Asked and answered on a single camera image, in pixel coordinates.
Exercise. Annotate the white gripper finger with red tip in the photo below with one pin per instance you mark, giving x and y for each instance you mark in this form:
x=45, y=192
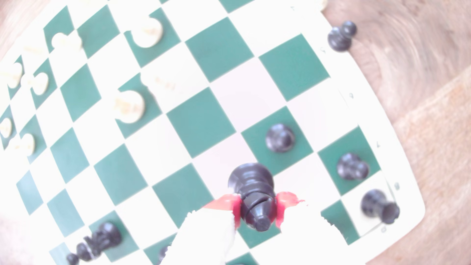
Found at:
x=305, y=239
x=206, y=239

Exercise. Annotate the black chess bishop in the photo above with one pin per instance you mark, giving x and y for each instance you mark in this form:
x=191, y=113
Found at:
x=254, y=184

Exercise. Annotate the black chess rook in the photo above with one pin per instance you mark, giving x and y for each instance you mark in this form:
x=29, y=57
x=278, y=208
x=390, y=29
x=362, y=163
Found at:
x=377, y=204

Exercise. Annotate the black chess pawn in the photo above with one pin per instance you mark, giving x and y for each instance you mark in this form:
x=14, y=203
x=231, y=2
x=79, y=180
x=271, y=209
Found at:
x=81, y=252
x=279, y=138
x=338, y=38
x=351, y=166

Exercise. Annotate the black chess knight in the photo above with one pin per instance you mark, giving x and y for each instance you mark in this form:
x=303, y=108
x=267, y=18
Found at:
x=106, y=234

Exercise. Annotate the green white chess mat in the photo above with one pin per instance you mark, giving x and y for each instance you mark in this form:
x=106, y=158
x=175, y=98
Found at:
x=200, y=121

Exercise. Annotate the white chess knight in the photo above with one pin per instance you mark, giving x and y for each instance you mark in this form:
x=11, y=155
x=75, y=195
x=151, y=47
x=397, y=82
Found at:
x=147, y=32
x=128, y=106

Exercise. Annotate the white chess pawn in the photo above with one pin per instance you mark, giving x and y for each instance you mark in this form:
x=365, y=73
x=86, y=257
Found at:
x=39, y=84
x=27, y=144
x=162, y=84
x=5, y=127
x=64, y=40

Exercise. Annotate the white chess king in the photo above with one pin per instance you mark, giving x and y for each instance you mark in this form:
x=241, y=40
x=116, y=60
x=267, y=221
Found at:
x=14, y=74

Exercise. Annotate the white chess rook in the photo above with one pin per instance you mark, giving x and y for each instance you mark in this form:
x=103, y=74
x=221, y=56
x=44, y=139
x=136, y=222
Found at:
x=33, y=49

